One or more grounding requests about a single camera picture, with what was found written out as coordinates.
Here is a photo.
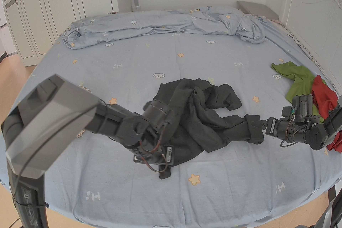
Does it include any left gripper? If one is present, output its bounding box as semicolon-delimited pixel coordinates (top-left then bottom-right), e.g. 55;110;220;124
150;145;175;169

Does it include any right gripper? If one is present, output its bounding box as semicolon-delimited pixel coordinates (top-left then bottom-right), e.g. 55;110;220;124
267;117;292;139

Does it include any black shirt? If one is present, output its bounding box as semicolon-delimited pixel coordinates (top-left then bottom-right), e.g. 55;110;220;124
154;78;265;180

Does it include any green garment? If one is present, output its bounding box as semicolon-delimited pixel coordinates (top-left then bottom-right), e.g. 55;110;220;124
271;61;328;118

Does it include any red garment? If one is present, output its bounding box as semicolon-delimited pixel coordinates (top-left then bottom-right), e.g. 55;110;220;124
311;75;342;154

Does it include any bed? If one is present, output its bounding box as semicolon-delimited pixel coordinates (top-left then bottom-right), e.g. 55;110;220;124
0;0;342;228

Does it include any grey bedside table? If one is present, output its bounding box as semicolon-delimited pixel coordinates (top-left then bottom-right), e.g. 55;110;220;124
237;1;279;20

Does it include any pale blue quilt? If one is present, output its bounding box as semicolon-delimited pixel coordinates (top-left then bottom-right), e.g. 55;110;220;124
62;6;266;50

